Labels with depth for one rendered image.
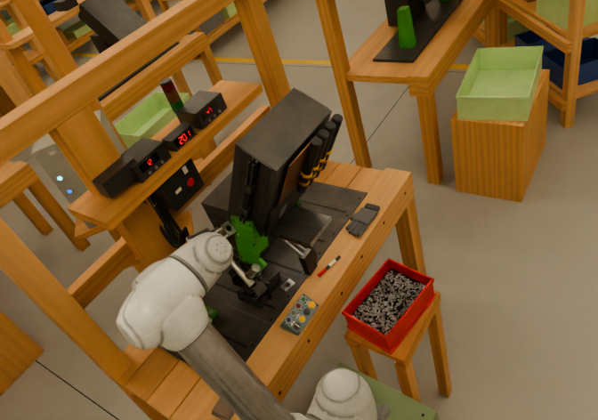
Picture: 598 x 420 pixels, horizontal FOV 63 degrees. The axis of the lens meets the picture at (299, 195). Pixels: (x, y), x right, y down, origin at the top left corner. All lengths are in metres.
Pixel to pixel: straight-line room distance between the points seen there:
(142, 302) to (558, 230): 2.74
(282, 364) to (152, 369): 0.56
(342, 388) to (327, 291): 0.66
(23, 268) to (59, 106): 0.53
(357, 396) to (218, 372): 0.41
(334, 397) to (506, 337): 1.63
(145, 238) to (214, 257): 0.89
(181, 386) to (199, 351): 0.83
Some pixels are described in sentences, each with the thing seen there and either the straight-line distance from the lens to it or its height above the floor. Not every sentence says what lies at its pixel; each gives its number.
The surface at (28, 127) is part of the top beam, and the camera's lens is 1.73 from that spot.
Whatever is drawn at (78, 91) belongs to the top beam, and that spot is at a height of 1.90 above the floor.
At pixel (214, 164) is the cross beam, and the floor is 1.25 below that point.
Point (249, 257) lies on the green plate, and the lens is 2.00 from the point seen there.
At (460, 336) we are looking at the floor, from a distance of 2.91.
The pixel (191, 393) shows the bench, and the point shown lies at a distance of 2.02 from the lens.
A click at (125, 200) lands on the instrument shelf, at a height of 1.54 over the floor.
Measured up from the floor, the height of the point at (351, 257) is 0.90.
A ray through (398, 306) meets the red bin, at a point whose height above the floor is 0.87.
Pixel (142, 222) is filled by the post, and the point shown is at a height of 1.35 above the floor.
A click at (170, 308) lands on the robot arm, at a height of 1.66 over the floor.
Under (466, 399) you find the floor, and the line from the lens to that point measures 2.74.
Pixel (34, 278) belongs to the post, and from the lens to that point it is 1.85.
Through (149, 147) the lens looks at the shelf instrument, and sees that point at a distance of 1.90.
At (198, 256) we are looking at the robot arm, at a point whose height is 1.70.
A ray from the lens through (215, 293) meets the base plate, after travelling 2.23.
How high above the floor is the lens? 2.46
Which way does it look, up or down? 38 degrees down
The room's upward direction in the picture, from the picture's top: 20 degrees counter-clockwise
